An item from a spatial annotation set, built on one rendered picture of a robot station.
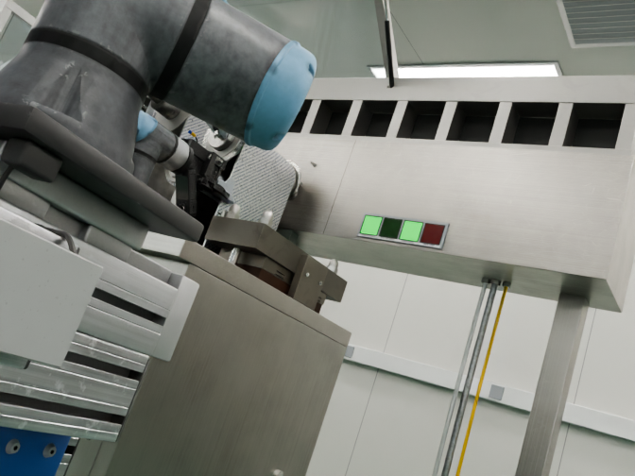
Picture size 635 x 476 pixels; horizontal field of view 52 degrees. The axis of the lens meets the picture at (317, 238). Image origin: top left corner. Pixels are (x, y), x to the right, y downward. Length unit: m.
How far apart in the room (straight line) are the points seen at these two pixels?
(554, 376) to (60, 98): 1.32
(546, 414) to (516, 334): 2.39
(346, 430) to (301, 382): 2.72
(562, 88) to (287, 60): 1.19
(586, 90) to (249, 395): 1.08
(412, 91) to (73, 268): 1.58
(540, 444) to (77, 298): 1.33
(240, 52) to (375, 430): 3.68
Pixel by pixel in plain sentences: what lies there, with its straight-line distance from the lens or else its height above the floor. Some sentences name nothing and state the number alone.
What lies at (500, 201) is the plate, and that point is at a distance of 1.65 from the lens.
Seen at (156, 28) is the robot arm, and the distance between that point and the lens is 0.64.
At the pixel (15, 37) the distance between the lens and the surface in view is 2.51.
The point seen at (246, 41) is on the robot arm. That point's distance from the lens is 0.66.
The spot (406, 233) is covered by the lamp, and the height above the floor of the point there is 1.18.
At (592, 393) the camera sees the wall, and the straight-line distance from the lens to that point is 3.87.
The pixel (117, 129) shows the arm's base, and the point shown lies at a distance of 0.61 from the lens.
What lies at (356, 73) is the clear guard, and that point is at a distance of 2.09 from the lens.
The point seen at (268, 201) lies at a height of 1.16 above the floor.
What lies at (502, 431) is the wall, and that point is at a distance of 3.93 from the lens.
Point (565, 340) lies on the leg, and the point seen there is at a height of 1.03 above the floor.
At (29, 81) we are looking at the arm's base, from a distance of 0.61.
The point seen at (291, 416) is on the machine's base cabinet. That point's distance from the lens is 1.59.
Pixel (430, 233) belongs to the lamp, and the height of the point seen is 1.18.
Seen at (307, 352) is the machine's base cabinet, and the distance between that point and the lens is 1.57.
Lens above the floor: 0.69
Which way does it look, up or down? 14 degrees up
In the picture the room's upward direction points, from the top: 19 degrees clockwise
